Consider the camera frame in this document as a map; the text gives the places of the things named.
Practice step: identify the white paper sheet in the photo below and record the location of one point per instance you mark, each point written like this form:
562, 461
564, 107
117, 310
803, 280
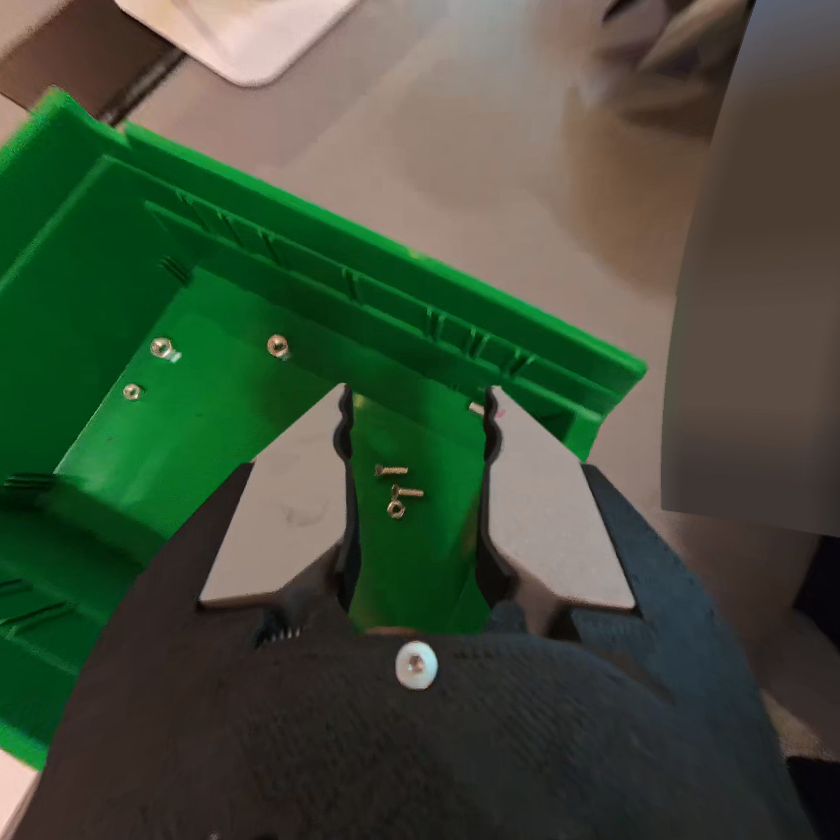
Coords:
13, 800

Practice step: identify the white document stand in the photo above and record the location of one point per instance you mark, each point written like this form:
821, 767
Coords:
262, 39

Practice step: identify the short steel hex bolt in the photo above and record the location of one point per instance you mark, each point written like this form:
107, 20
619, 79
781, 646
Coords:
408, 492
391, 470

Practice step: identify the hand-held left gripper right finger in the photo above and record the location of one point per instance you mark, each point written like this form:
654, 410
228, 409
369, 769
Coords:
551, 525

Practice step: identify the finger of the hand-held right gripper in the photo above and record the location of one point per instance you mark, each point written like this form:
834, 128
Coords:
702, 33

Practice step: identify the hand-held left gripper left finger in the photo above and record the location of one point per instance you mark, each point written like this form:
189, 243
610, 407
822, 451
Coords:
282, 525

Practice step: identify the green plastic bin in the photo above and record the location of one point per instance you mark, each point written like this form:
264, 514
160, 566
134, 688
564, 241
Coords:
131, 262

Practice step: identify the small steel hex nut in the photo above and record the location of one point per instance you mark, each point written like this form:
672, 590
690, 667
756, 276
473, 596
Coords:
396, 508
161, 348
132, 392
277, 346

